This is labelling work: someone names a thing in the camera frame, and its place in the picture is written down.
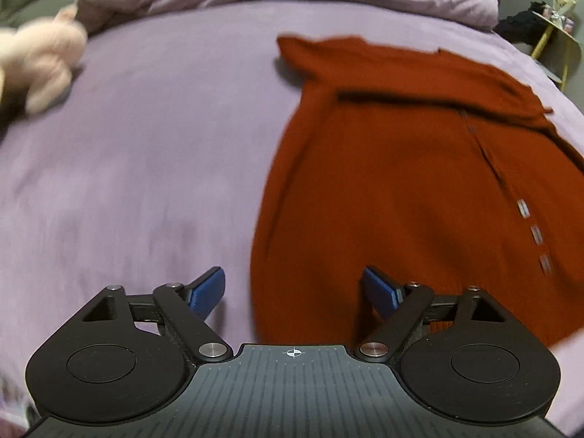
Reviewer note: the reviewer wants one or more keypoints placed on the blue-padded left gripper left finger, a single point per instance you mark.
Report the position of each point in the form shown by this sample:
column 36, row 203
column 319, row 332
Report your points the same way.
column 184, row 309

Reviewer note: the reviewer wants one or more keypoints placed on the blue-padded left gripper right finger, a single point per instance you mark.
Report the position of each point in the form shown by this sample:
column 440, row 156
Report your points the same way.
column 401, row 309

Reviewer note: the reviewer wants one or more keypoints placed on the rust red knit cardigan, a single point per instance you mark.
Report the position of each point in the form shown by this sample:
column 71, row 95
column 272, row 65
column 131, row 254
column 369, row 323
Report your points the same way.
column 429, row 166

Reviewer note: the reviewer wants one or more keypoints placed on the black clothes pile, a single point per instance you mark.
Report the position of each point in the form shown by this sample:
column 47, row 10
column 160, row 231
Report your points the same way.
column 524, row 27

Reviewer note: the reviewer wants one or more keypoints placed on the lilac bed sheet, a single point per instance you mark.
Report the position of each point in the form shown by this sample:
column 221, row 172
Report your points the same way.
column 153, row 170

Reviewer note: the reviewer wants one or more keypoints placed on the yellow metal side table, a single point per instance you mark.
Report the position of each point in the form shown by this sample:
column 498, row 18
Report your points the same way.
column 557, row 53

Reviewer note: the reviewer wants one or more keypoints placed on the pink plush toy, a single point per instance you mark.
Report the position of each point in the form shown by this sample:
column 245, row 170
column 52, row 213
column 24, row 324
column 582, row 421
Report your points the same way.
column 37, row 59

